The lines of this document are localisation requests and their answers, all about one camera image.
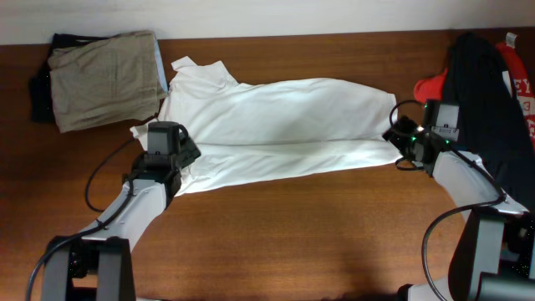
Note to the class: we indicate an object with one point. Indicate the folded light blue garment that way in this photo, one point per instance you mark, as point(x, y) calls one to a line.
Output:
point(160, 68)

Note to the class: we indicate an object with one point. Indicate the red garment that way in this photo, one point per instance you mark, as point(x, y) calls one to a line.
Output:
point(515, 78)

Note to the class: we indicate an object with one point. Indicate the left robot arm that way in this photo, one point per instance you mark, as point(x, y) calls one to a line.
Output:
point(95, 263)

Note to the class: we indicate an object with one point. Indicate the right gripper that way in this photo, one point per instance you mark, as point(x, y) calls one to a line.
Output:
point(405, 125)

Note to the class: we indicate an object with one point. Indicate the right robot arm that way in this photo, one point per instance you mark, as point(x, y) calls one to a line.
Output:
point(494, 258)

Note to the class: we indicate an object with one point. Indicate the black garment in pile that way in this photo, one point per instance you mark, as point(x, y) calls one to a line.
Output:
point(491, 119)

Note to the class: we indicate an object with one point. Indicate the white robot print t-shirt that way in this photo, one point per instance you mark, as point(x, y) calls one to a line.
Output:
point(250, 133)

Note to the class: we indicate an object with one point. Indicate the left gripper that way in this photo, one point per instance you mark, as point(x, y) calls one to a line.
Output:
point(186, 154)

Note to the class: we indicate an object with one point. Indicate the folded khaki trousers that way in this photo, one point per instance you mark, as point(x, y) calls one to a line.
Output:
point(104, 82)

